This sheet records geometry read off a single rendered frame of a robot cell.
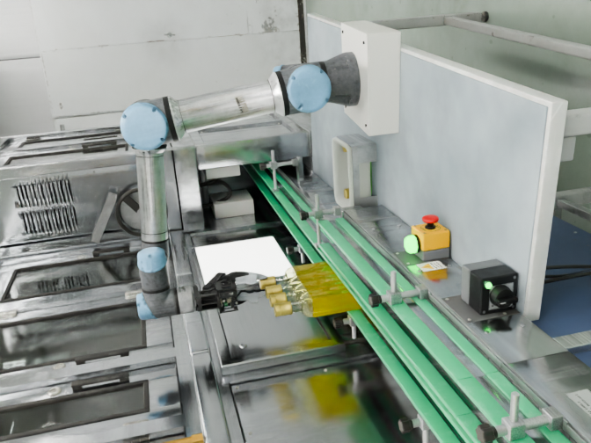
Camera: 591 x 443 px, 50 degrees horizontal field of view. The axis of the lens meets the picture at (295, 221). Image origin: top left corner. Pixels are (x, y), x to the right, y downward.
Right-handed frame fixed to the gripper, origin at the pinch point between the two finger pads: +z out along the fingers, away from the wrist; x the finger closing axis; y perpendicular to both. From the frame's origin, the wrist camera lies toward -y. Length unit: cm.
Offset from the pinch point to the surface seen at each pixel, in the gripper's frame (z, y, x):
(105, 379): -46.3, 10.1, -15.3
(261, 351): -4.5, 15.0, -12.8
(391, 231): 34.4, 13.6, 15.3
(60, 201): -65, -97, 6
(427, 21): 89, -80, 65
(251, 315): -3.5, -6.6, -12.7
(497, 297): 35, 66, 20
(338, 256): 21.9, 3.3, 6.2
